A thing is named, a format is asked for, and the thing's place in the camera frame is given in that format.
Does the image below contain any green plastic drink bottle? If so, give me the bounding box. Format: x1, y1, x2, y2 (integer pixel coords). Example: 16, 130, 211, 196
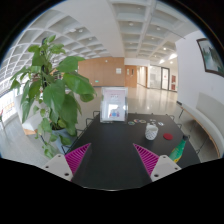
169, 134, 189, 164

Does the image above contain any clear acrylic sign stand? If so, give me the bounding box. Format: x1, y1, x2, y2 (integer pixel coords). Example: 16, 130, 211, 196
99, 86, 129, 124

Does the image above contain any flat round red coaster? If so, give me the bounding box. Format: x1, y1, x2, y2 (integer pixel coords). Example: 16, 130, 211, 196
162, 132, 174, 141

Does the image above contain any long white bench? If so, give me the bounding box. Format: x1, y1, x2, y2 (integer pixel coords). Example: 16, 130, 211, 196
176, 91, 224, 159

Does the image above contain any potted green leafy plant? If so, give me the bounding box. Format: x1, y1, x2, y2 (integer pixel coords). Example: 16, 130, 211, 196
9, 34, 98, 160

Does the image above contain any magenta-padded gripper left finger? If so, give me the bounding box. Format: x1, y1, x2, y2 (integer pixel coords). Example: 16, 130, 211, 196
42, 142, 92, 183

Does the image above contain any ceiling lights group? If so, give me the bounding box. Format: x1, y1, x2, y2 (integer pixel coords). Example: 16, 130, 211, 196
66, 4, 181, 64

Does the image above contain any dark framed wall picture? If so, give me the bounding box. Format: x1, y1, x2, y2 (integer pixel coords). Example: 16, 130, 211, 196
195, 37, 224, 78

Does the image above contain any white sofa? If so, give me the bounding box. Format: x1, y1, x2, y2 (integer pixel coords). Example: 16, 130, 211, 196
14, 94, 46, 134

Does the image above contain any white dotted cup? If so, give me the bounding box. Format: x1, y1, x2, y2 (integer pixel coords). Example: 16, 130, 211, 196
144, 123, 159, 141

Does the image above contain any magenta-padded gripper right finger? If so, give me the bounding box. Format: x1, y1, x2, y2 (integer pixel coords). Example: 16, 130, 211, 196
132, 143, 183, 183

